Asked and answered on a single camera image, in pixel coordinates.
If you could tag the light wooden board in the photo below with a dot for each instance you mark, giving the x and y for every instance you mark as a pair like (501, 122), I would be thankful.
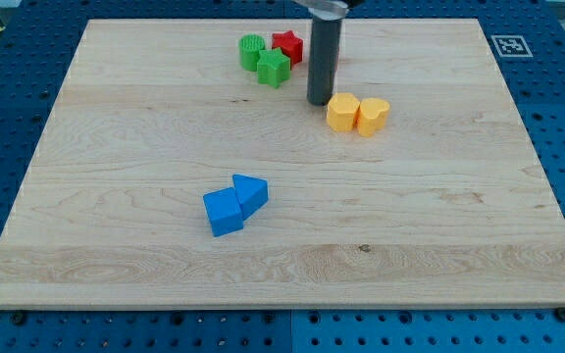
(446, 207)

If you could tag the blue cube block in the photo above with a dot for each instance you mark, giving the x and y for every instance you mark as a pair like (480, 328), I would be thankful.
(223, 211)

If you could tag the blue triangle block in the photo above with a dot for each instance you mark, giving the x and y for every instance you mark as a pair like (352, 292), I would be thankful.
(252, 193)

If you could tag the white fiducial marker tag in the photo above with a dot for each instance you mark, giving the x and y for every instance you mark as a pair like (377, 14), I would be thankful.
(511, 46)

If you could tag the red star block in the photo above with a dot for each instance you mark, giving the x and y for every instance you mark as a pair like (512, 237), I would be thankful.
(290, 44)

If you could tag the yellow pentagon block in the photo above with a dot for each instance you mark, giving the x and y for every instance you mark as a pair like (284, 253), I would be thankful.
(342, 112)

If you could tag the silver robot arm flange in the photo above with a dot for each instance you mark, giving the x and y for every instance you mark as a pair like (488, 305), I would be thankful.
(329, 10)

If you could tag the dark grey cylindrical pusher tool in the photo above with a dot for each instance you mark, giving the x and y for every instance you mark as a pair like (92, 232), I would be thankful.
(323, 57)

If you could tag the green star block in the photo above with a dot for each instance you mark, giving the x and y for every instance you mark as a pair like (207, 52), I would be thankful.
(273, 67)

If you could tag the yellow heart block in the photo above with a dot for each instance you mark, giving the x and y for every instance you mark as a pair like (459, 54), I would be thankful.
(372, 116)

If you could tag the green cylinder block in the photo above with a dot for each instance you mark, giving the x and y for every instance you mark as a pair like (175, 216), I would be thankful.
(249, 48)

